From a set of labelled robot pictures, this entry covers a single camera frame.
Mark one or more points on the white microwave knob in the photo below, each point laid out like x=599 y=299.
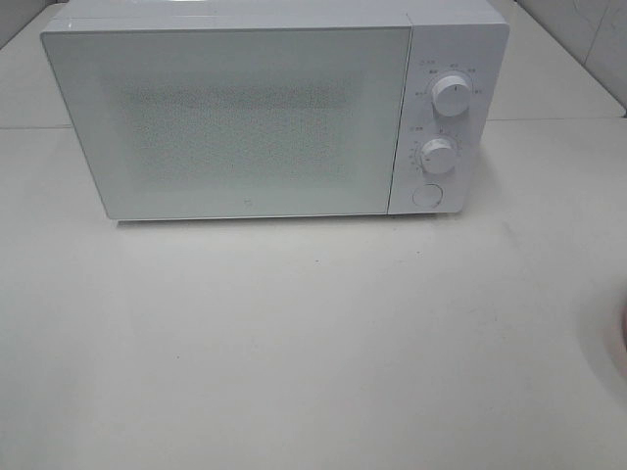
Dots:
x=450 y=94
x=438 y=156

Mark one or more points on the white microwave oven body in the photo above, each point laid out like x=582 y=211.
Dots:
x=468 y=37

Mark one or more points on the round door release button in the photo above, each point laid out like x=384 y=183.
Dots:
x=428 y=196

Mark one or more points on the pink round plate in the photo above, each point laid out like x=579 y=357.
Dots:
x=623 y=325

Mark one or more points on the white microwave door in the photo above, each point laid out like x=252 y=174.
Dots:
x=252 y=123

